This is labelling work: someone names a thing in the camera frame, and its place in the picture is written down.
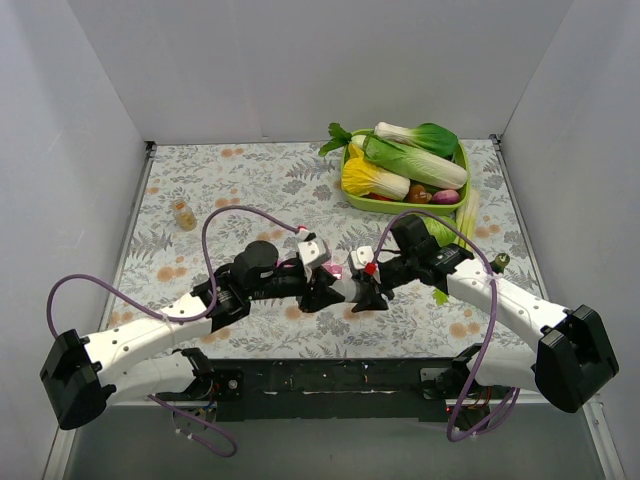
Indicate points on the green bok choy toy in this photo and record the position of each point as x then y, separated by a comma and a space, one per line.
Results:
427, 136

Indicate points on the long napa cabbage toy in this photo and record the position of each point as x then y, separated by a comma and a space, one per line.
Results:
413, 163

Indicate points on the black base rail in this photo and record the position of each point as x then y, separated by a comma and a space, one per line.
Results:
387, 388

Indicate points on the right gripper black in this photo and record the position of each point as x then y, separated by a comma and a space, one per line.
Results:
379, 282

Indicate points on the celery stalk toy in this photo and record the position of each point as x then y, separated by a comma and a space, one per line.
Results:
465, 218

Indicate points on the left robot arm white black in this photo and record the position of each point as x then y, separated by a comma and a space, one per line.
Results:
82, 374

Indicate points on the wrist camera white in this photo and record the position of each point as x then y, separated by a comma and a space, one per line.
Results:
360, 258
313, 252

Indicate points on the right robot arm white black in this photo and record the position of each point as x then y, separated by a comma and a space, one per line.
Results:
569, 356

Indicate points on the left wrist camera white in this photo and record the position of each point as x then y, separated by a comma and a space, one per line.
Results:
313, 252

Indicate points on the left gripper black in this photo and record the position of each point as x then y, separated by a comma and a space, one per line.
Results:
307, 289

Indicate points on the green glass bottle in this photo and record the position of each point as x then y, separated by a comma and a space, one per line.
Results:
500, 263

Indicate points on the small orange pill jar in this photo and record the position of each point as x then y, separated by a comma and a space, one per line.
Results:
183, 215

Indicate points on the purple onion toy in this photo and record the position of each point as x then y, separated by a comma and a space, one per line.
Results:
446, 197

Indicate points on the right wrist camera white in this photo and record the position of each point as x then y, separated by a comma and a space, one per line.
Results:
360, 258

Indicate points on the brown mushroom toy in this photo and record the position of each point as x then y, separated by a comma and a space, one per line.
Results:
417, 194

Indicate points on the yellow napa cabbage toy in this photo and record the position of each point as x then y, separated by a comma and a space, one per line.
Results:
360, 178

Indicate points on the pink weekly pill organizer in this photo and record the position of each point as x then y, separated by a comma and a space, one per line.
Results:
334, 269

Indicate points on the green round cabbage toy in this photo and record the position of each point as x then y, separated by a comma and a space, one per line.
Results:
441, 230

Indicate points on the green plastic basket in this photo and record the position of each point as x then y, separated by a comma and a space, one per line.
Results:
376, 203

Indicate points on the floral table mat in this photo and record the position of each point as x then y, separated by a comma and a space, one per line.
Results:
243, 193

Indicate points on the white capped pill bottle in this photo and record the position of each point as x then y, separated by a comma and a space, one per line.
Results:
348, 288

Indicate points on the parsley leaf toy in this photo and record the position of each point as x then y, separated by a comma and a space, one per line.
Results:
339, 137

